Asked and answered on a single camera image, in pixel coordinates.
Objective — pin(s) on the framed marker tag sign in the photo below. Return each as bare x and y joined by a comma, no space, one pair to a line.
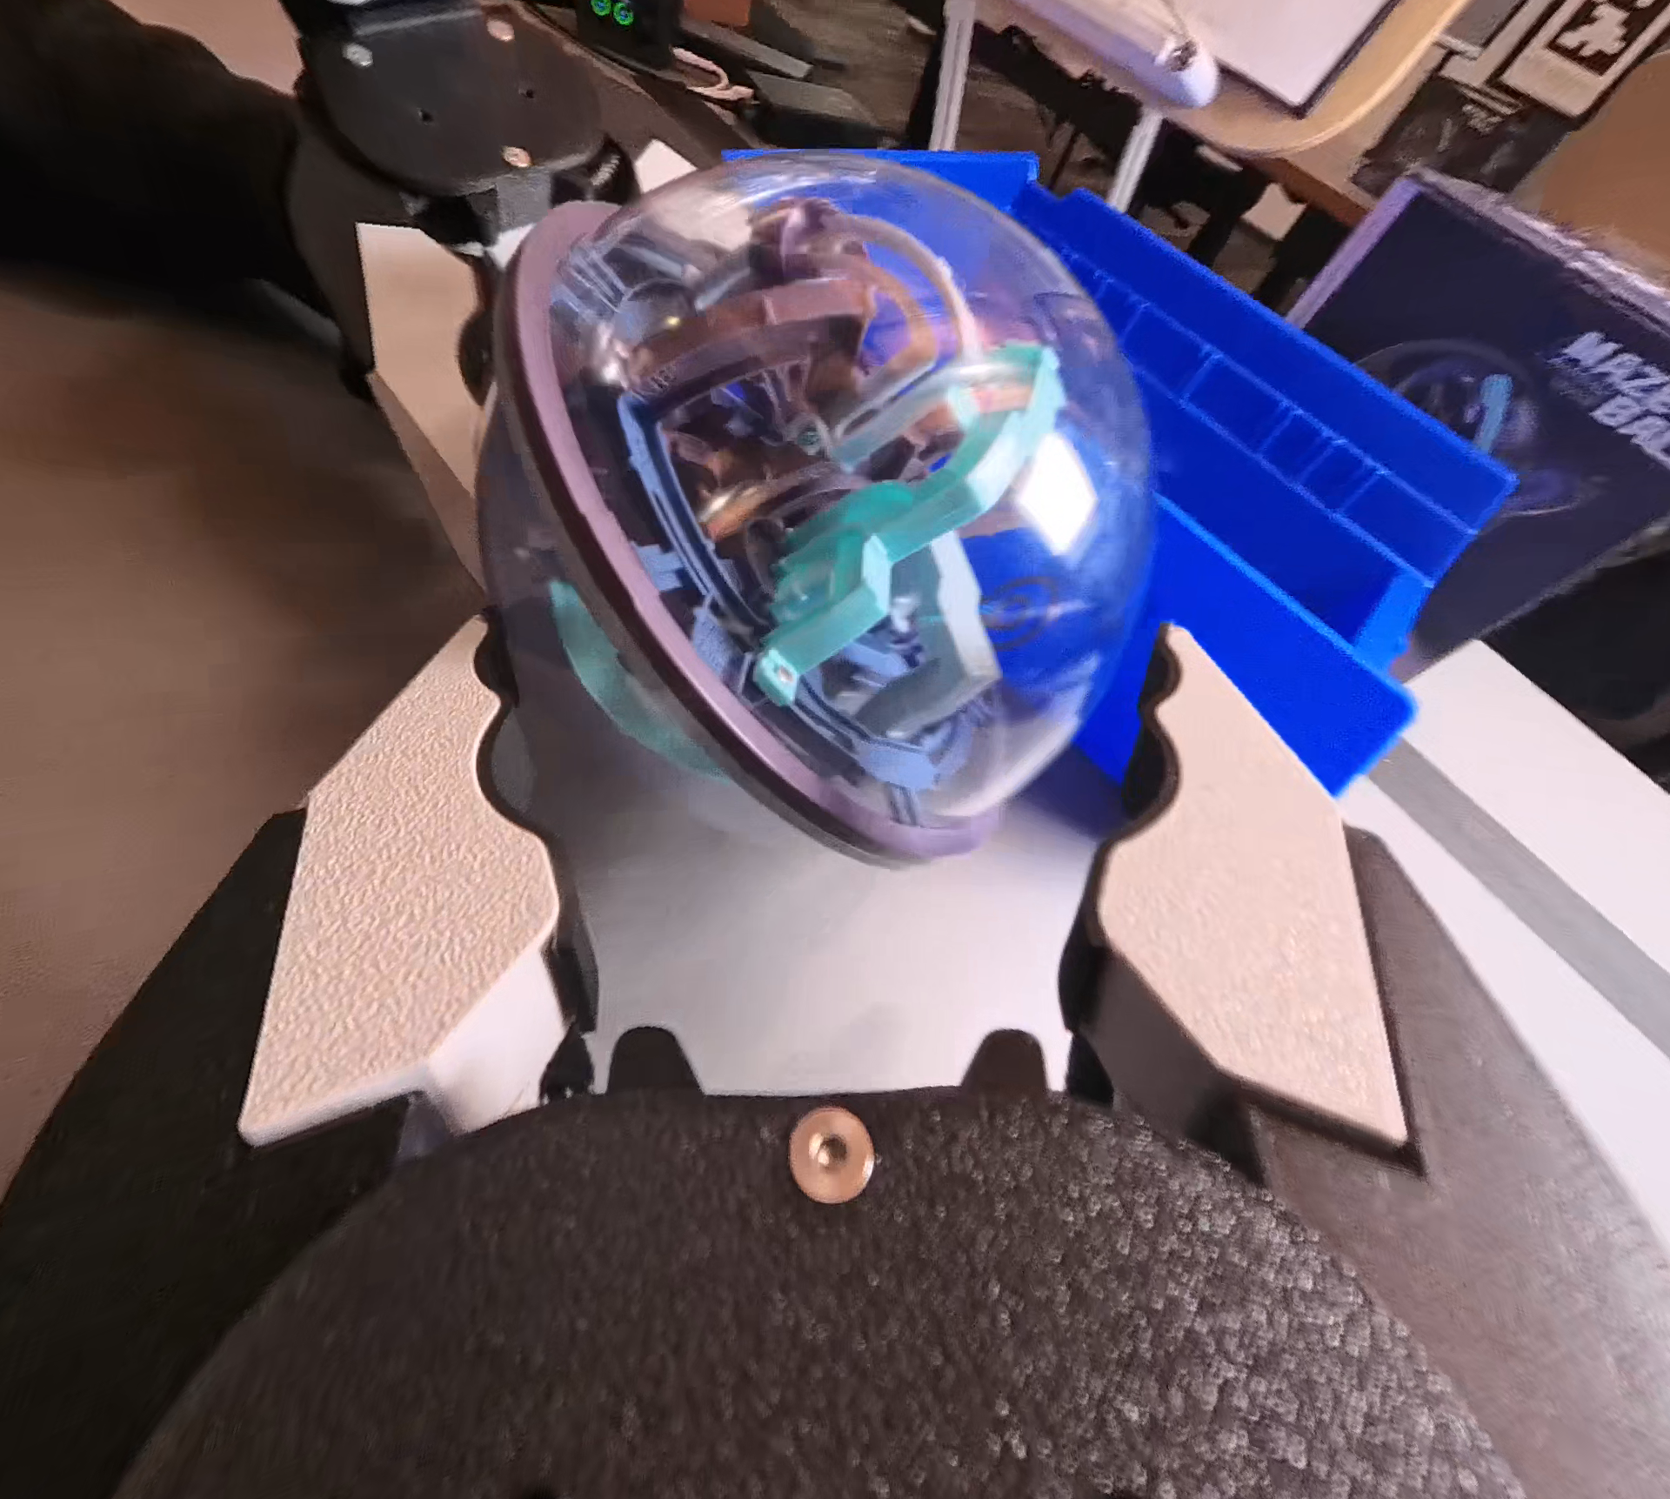
1593,18

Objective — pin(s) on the clear maze ball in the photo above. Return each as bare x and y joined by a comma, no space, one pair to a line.
810,496

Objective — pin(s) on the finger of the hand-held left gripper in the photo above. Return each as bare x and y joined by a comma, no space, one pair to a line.
419,351

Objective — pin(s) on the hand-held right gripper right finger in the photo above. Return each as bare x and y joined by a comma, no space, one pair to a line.
1254,926

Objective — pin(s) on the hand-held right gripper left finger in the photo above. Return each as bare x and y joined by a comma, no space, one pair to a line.
392,926

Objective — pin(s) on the person's left forearm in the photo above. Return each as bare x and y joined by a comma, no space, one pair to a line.
146,131

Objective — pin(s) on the blue plastic tray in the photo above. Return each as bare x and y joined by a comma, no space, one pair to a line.
1227,481

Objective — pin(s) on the maze ball box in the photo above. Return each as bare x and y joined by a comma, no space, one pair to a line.
1529,430

